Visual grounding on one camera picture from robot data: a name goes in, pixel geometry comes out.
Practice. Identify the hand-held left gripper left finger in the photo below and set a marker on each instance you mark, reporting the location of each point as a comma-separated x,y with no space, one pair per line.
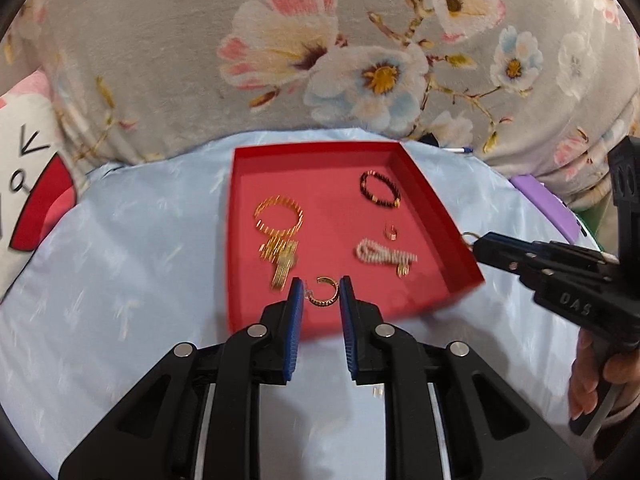
295,330

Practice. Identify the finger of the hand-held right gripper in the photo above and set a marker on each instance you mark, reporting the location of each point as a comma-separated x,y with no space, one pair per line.
505,259
550,252

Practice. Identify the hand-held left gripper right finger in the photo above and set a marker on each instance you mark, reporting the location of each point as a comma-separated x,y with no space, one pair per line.
350,330

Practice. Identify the gold hoop earring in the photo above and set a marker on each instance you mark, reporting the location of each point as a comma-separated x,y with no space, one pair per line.
325,302
395,235

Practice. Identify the red cardboard box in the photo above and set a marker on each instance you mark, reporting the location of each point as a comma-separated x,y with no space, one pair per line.
325,200

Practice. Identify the person's right hand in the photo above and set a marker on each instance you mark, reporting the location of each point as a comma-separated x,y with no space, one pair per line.
582,385

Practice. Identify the purple flat object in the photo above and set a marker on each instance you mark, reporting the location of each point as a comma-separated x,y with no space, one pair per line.
542,200

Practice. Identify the white pen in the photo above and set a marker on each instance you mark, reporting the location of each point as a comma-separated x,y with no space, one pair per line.
457,150

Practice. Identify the light blue palm-print sheet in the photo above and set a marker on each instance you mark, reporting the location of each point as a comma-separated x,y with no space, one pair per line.
125,285

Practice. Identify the grey floral blanket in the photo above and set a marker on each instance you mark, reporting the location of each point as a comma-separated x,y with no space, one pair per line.
200,60

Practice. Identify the white cat face pillow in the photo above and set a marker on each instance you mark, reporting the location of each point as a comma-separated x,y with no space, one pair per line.
25,185

